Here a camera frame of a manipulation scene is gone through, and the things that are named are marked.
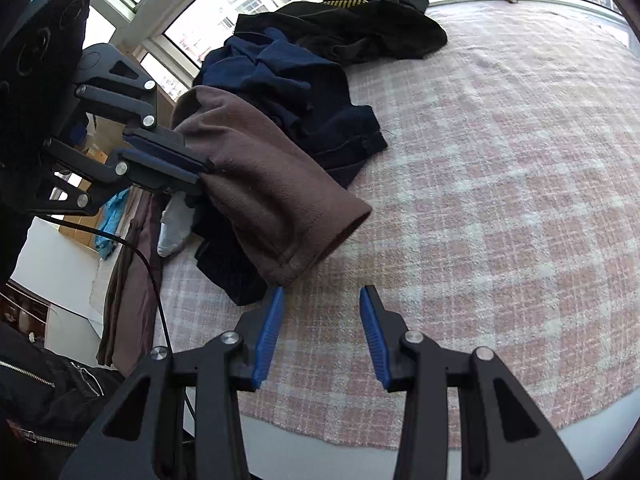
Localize brown fleece pants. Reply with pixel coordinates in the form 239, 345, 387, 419
96, 85, 373, 378

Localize white garment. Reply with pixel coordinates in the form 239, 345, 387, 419
157, 195, 201, 258

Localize light blue garment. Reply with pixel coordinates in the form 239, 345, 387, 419
95, 190, 131, 261

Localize black garment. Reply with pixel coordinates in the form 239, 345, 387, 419
235, 0, 448, 66

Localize navy garment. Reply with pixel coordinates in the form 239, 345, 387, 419
192, 27, 390, 307

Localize person's black jacket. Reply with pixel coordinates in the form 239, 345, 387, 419
0, 320, 126, 480

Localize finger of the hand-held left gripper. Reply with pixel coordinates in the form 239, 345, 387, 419
29, 137, 206, 217
74, 42, 216, 172

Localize pink white plaid blanket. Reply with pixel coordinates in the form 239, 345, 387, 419
152, 0, 640, 451

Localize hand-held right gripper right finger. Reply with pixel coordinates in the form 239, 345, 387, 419
359, 285, 583, 480

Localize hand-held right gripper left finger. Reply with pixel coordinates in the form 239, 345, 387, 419
59, 286, 286, 480

